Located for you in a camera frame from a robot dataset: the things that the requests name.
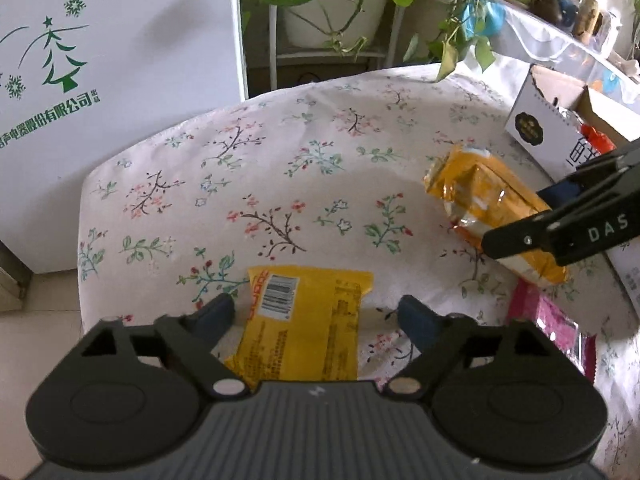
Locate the brown figurine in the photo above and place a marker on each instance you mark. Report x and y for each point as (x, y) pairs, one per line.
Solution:
(589, 17)

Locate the red snack packet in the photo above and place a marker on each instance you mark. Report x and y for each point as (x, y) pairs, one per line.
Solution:
(597, 141)

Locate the pink snack packet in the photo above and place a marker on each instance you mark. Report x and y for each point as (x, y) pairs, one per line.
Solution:
(545, 325)

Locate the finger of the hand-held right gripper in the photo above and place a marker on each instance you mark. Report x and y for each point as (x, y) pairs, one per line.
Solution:
(565, 192)
(520, 242)

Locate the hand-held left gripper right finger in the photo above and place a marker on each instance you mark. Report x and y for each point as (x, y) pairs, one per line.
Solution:
(417, 321)

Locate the grey white table cover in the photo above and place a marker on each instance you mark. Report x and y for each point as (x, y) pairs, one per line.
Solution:
(540, 40)

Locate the white chest freezer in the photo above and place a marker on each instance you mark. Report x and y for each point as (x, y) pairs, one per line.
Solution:
(125, 110)

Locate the orange yellow snack packet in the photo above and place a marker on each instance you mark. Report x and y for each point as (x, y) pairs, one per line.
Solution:
(480, 180)

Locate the blue plastic bag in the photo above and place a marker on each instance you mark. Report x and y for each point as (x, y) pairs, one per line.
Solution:
(482, 17)

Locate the silver foil packet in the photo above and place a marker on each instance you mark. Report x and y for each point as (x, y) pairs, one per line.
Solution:
(570, 117)

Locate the trailing green vine plant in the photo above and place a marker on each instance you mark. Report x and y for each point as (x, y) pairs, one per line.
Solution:
(465, 35)

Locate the floral tablecloth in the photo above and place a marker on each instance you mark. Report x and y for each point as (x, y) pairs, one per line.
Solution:
(300, 185)

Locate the white plant pot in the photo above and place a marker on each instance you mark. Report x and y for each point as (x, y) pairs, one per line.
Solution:
(335, 15)

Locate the cardboard box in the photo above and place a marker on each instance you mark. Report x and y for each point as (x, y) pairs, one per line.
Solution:
(545, 110)

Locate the white metal plant stand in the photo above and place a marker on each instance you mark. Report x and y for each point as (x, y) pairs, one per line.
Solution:
(274, 35)

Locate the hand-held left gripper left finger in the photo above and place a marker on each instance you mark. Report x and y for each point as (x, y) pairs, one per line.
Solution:
(215, 312)

